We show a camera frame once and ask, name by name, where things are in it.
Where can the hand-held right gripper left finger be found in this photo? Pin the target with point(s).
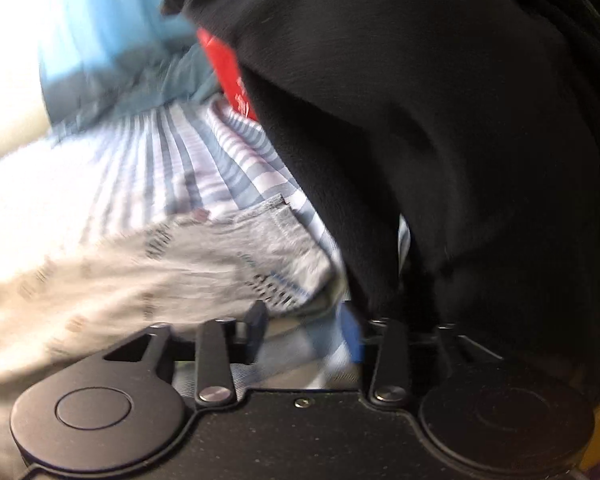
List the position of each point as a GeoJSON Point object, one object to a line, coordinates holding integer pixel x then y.
{"type": "Point", "coordinates": [256, 327]}

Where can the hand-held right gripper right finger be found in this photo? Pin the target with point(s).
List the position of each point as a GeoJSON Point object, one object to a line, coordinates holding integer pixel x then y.
{"type": "Point", "coordinates": [352, 335]}

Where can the grey printed pants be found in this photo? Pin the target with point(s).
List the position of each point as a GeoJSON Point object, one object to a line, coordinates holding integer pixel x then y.
{"type": "Point", "coordinates": [190, 265]}

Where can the blue checked bed sheet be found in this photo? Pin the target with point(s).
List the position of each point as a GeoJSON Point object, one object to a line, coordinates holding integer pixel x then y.
{"type": "Point", "coordinates": [180, 160]}

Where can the black garment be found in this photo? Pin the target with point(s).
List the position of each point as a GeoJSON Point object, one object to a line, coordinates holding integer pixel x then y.
{"type": "Point", "coordinates": [430, 135]}

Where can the red object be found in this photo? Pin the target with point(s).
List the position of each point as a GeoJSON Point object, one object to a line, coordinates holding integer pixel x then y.
{"type": "Point", "coordinates": [227, 70]}

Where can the blue star curtain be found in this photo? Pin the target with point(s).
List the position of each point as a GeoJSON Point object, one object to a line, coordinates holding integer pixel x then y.
{"type": "Point", "coordinates": [105, 25]}

